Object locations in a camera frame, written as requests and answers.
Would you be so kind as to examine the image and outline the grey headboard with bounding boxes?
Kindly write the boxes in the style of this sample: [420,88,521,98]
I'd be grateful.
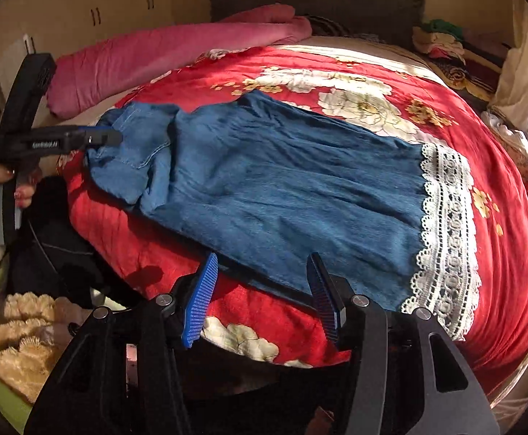
[209,0,425,48]

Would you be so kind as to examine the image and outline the red floral blanket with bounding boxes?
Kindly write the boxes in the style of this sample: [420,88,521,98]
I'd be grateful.
[58,45,528,388]

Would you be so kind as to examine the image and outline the white curtain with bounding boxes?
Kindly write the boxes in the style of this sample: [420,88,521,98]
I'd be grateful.
[492,0,528,124]

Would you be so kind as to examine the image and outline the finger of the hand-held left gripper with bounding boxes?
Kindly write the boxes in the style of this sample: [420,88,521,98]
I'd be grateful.
[71,128,124,148]

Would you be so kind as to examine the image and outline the cream bed sheet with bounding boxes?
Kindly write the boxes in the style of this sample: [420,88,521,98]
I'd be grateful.
[268,36,430,71]

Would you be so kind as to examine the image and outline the pile of folded clothes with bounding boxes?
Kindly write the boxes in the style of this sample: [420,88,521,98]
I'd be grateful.
[411,18,509,96]

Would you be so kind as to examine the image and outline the striped pillow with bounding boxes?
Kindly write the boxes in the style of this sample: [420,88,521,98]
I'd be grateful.
[308,15,353,38]

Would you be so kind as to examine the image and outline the cream wardrobe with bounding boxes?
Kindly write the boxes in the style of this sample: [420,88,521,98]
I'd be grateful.
[0,0,211,71]

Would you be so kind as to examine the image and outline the pink quilt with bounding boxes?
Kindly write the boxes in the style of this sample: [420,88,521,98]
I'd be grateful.
[46,4,313,119]

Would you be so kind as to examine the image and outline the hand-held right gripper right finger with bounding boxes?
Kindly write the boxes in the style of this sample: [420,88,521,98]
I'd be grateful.
[306,252,502,435]

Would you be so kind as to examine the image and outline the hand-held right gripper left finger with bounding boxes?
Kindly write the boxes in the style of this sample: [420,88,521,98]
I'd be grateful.
[24,253,219,435]

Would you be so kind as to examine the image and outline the blue denim jeans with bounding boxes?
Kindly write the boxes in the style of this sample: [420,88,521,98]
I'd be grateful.
[85,90,484,341]

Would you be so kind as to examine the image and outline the beige fluffy cloth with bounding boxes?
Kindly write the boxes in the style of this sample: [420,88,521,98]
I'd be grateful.
[0,292,98,405]

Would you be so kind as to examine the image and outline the white crumpled cloth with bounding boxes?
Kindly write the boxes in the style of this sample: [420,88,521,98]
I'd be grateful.
[481,111,528,166]

